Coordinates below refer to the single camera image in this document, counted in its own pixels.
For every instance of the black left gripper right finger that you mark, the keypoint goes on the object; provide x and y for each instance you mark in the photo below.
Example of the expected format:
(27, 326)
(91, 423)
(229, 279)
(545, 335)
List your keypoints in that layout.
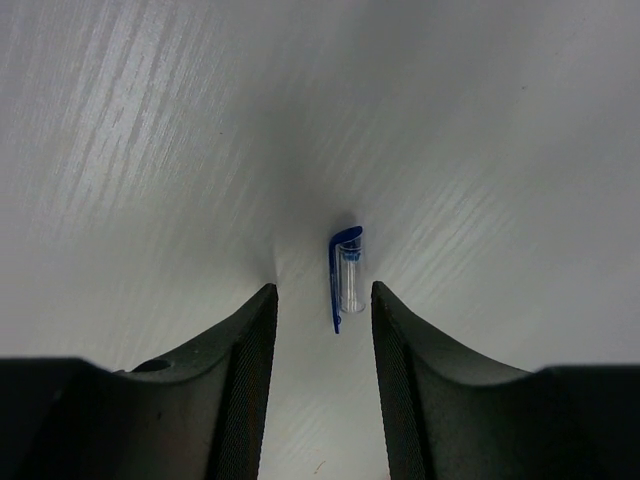
(450, 412)

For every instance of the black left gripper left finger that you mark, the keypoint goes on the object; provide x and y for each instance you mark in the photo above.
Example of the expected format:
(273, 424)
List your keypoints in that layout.
(195, 412)

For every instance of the blue pen cap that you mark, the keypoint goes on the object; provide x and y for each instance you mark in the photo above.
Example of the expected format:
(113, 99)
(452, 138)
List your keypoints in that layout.
(345, 257)

